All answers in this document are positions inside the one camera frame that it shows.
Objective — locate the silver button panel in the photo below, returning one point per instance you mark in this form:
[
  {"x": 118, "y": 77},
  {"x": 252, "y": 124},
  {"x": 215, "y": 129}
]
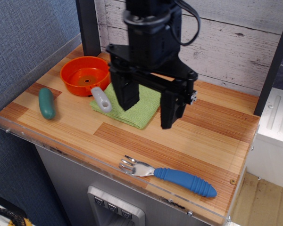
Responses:
[{"x": 109, "y": 210}]

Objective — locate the green cloth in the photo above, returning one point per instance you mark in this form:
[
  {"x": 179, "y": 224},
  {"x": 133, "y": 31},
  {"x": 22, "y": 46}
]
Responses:
[{"x": 138, "y": 115}]

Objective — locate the dark vertical post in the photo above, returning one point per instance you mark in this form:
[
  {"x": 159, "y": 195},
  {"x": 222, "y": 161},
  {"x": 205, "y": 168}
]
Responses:
[
  {"x": 88, "y": 24},
  {"x": 270, "y": 78}
]

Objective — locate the grey cabinet front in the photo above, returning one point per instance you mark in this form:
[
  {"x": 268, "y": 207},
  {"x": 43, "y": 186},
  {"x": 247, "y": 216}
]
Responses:
[{"x": 71, "y": 181}]

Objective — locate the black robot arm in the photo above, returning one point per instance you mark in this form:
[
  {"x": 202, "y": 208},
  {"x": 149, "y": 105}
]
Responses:
[{"x": 151, "y": 57}]

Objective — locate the fork with blue handle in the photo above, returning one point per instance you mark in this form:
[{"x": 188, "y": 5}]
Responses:
[{"x": 191, "y": 182}]

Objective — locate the white ribbed appliance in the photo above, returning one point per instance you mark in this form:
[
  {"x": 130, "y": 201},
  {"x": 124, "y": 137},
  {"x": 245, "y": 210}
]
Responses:
[{"x": 265, "y": 159}]

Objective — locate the teal oval soap bar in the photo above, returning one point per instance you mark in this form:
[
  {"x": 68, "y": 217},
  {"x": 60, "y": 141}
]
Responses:
[{"x": 46, "y": 103}]

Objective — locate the clear acrylic guard rail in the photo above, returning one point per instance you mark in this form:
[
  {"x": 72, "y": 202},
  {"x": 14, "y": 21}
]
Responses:
[{"x": 24, "y": 180}]

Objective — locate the dark right vertical post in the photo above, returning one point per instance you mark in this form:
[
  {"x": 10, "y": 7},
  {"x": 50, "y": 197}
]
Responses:
[{"x": 270, "y": 78}]

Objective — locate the dark left vertical post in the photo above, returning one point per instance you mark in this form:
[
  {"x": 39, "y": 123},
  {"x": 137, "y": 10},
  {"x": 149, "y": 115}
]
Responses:
[{"x": 88, "y": 24}]

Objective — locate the orange pot with grey handle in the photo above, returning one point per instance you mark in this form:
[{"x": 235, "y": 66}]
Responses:
[{"x": 87, "y": 75}]

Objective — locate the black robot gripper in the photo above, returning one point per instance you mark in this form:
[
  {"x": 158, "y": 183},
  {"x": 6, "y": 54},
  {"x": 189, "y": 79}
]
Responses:
[{"x": 152, "y": 59}]

